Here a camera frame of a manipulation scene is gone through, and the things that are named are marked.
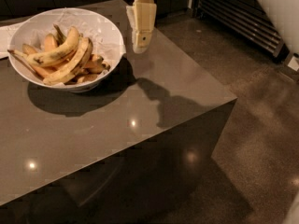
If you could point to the orange banana upright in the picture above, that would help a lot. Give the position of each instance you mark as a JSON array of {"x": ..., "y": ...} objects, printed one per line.
[{"x": 50, "y": 42}]

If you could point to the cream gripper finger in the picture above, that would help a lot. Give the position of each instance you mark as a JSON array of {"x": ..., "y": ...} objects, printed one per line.
[{"x": 144, "y": 14}]

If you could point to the long yellow banana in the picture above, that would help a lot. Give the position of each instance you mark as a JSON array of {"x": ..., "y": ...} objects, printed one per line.
[{"x": 67, "y": 71}]

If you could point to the orange banana left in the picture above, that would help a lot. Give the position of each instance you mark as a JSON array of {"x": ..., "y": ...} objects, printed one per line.
[{"x": 25, "y": 53}]

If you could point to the black metal vent grille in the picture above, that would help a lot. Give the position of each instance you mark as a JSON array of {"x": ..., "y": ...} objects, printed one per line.
[{"x": 247, "y": 18}]

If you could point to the small banana right side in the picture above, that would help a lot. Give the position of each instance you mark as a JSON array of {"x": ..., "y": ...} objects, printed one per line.
[{"x": 92, "y": 69}]

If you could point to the white cloth on table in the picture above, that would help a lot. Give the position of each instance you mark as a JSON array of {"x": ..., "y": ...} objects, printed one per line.
[{"x": 6, "y": 33}]

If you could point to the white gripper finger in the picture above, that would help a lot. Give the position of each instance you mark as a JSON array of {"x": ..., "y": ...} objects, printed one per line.
[{"x": 132, "y": 25}]

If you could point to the top spotted yellow banana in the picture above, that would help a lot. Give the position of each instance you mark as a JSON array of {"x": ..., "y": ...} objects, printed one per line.
[{"x": 49, "y": 58}]

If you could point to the white bowl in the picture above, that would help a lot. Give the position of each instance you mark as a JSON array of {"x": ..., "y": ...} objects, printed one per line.
[{"x": 21, "y": 36}]

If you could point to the white paper bowl liner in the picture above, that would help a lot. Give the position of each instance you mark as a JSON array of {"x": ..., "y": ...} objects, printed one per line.
[{"x": 106, "y": 37}]

